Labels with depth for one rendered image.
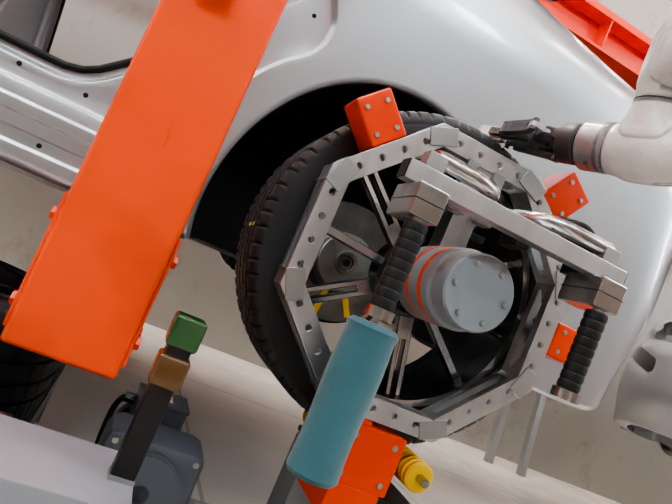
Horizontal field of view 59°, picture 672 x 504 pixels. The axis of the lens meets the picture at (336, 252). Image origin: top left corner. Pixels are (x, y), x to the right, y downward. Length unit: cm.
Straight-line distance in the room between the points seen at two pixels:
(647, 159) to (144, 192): 77
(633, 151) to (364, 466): 69
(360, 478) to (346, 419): 20
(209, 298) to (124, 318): 408
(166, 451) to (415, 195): 62
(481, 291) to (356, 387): 25
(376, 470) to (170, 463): 36
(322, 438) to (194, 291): 406
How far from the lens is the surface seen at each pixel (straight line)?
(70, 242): 89
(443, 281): 95
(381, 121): 106
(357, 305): 161
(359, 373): 93
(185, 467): 113
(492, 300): 99
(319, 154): 111
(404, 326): 120
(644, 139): 108
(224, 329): 502
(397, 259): 83
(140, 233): 89
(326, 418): 94
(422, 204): 84
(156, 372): 75
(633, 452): 733
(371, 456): 111
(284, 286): 101
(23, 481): 73
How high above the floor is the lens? 75
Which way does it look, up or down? 4 degrees up
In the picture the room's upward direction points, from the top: 23 degrees clockwise
